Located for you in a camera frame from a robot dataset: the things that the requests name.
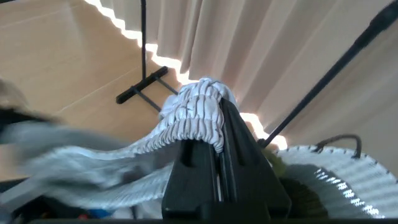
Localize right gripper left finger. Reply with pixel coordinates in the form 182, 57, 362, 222
161, 139, 223, 219

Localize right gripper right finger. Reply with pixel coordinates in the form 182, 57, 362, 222
219, 98, 292, 219

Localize pale grey shorts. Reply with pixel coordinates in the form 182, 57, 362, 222
0, 77, 240, 218

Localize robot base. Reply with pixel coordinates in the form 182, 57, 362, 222
0, 179, 164, 220

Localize white laundry basket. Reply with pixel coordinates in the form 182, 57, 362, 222
273, 133, 398, 219

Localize black clothes rack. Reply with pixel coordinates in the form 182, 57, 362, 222
115, 0, 398, 149

